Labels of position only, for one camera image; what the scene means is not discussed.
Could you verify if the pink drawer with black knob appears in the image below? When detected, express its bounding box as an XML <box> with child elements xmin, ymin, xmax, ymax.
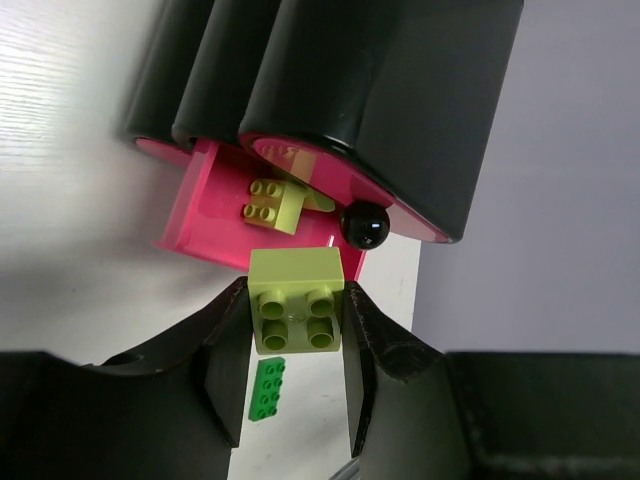
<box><xmin>250</xmin><ymin>136</ymin><xmax>449</xmax><ymax>244</ymax></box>

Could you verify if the lime green lego brick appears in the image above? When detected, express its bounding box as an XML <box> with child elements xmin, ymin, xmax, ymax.
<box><xmin>242</xmin><ymin>178</ymin><xmax>306</xmax><ymax>235</ymax></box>
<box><xmin>247</xmin><ymin>247</ymin><xmax>345</xmax><ymax>355</ymax></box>

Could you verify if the black drawer housing box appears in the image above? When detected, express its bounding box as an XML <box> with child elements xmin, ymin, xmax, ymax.
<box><xmin>122</xmin><ymin>1</ymin><xmax>524</xmax><ymax>243</ymax></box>

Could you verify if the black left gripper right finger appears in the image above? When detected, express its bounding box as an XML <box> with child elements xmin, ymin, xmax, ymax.
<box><xmin>342</xmin><ymin>281</ymin><xmax>639</xmax><ymax>479</ymax></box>

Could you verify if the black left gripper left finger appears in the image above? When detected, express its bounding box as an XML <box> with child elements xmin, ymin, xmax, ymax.
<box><xmin>1</xmin><ymin>278</ymin><xmax>250</xmax><ymax>479</ymax></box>

